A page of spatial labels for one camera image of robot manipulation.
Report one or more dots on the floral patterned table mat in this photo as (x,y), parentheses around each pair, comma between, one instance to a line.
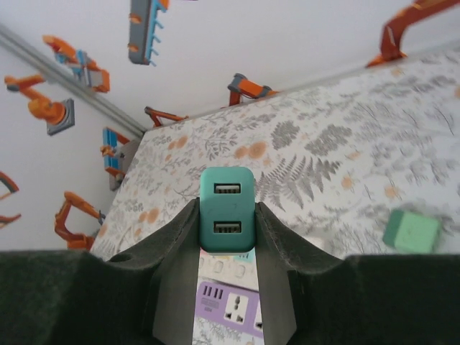
(323,161)

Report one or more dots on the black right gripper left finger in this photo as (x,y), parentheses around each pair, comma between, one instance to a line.
(108,298)

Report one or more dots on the white power strip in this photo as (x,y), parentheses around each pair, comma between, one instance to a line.
(219,267)

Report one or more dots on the mint green plug adapter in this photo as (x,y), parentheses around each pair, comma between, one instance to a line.
(409,233)

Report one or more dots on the aluminium frame post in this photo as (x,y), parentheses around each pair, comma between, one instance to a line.
(72,82)

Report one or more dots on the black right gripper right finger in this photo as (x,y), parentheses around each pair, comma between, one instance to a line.
(359,298)

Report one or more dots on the purple power strip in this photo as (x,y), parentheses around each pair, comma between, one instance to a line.
(208,309)

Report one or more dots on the teal plug adapter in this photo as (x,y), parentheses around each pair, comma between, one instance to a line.
(226,208)

